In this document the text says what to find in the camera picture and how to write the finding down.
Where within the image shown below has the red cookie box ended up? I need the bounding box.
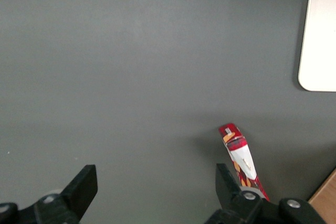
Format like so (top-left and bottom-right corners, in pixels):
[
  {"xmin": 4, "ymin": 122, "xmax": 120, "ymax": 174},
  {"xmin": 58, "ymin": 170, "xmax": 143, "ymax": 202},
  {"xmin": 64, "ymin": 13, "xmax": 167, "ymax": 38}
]
[{"xmin": 218, "ymin": 123, "xmax": 270, "ymax": 202}]

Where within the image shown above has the cream rectangular tray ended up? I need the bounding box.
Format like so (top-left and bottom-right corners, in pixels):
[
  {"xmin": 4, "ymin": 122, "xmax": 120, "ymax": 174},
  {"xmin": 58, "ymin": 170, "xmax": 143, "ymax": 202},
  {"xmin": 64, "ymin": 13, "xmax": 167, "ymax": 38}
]
[{"xmin": 298, "ymin": 0, "xmax": 336, "ymax": 92}]

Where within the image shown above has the oak wooden drawer cabinet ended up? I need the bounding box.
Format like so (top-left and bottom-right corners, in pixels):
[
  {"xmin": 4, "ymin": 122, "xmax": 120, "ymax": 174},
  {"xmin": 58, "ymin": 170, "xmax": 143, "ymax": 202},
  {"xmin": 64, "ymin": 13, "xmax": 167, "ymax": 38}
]
[{"xmin": 308, "ymin": 167, "xmax": 336, "ymax": 224}]

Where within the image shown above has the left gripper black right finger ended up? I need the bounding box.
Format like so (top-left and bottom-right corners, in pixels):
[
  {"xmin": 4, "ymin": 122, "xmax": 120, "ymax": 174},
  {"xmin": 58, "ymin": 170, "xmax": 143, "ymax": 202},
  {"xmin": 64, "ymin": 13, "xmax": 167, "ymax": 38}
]
[{"xmin": 204, "ymin": 163, "xmax": 326, "ymax": 224}]

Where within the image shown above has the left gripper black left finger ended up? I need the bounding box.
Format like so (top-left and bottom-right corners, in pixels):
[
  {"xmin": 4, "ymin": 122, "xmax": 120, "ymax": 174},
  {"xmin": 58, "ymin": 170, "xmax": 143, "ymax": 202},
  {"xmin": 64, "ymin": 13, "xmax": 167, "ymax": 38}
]
[{"xmin": 0, "ymin": 165, "xmax": 98, "ymax": 224}]

